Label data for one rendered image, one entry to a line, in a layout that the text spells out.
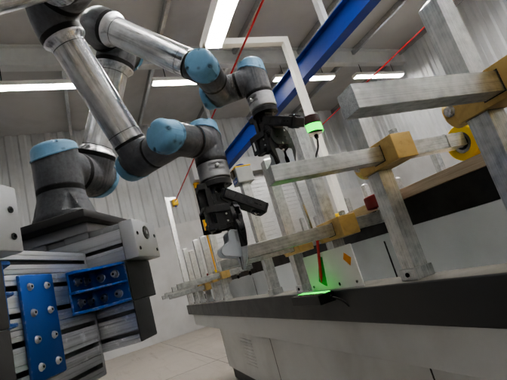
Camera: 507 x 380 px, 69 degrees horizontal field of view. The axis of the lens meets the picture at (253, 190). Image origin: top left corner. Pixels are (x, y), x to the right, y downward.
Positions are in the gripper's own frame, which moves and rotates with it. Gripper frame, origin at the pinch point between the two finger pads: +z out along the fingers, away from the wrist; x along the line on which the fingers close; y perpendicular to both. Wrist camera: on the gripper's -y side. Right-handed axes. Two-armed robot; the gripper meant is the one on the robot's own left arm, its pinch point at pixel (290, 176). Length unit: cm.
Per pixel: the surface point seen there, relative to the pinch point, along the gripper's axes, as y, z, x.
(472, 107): -46.6, 7.2, 11.2
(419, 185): -20.7, 11.5, -21.5
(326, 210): -1.5, 10.8, -7.5
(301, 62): 216, -243, -342
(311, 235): -2.2, 16.3, 1.7
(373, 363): 24, 61, -39
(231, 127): 646, -368, -561
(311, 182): -0.7, 2.6, -6.4
